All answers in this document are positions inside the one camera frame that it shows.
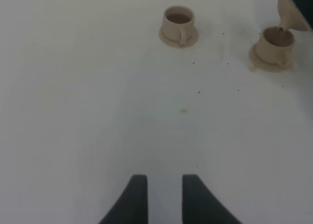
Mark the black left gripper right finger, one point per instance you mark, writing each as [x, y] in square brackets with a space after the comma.
[200, 206]

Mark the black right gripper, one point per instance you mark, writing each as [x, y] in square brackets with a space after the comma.
[304, 12]

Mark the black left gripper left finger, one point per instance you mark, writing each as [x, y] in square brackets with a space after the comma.
[132, 205]

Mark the tan teapot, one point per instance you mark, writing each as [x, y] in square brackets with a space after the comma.
[290, 16]

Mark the middle tan teacup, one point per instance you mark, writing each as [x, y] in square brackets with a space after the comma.
[275, 46]

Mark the tan teacup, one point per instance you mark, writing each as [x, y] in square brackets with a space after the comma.
[275, 46]
[178, 24]

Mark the middle tan saucer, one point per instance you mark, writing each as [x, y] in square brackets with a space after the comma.
[258, 63]

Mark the left tan teacup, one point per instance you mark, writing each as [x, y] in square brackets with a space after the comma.
[178, 24]

